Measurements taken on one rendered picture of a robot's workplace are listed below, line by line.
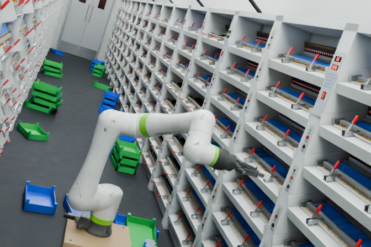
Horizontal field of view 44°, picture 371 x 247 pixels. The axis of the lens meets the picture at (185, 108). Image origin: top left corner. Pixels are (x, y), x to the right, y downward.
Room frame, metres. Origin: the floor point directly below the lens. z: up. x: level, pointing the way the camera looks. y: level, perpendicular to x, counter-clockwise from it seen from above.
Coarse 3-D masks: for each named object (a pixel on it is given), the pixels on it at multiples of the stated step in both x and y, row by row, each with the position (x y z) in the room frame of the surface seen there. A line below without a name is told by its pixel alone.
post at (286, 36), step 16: (288, 32) 2.57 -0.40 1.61; (304, 32) 2.59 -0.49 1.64; (272, 48) 2.55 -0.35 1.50; (288, 48) 2.58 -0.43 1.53; (272, 80) 2.57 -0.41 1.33; (288, 80) 2.60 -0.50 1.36; (256, 112) 2.56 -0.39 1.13; (240, 128) 2.58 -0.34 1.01; (224, 192) 2.56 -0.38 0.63; (208, 208) 2.61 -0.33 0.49; (208, 224) 2.55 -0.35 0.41
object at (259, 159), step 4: (248, 152) 2.52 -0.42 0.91; (252, 156) 2.46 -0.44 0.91; (256, 156) 2.43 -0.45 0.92; (260, 160) 2.37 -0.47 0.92; (264, 164) 2.31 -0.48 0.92; (264, 168) 2.29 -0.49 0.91; (268, 168) 2.26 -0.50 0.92; (272, 172) 2.22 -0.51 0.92; (276, 172) 2.21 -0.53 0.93; (280, 176) 2.15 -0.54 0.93; (280, 180) 2.12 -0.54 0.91; (284, 180) 2.10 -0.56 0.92; (280, 184) 2.09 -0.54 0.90
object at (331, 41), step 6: (264, 30) 3.23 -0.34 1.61; (270, 30) 3.15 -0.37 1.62; (312, 36) 2.60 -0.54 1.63; (318, 36) 2.54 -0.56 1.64; (324, 36) 2.48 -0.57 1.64; (330, 36) 2.43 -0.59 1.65; (312, 42) 2.57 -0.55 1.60; (318, 42) 2.52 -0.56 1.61; (324, 42) 2.46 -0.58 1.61; (330, 42) 2.41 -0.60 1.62; (336, 42) 2.36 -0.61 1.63
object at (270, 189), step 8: (240, 144) 2.55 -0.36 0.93; (248, 144) 2.57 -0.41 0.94; (256, 144) 2.58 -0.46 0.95; (240, 152) 2.56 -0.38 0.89; (240, 160) 2.44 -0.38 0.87; (256, 160) 2.43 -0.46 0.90; (264, 184) 2.12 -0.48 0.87; (272, 184) 2.11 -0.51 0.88; (264, 192) 2.12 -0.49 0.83; (272, 192) 2.03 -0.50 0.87; (272, 200) 2.03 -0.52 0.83
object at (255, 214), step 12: (228, 180) 2.56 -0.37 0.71; (240, 180) 2.53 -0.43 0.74; (252, 180) 2.54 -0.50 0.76; (228, 192) 2.45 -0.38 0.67; (240, 192) 2.41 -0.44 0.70; (252, 192) 2.38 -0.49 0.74; (240, 204) 2.28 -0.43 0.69; (252, 204) 2.26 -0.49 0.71; (264, 204) 2.24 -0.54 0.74; (252, 216) 2.14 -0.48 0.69; (264, 216) 2.15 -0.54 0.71; (252, 228) 2.10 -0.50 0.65; (264, 228) 1.97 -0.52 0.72
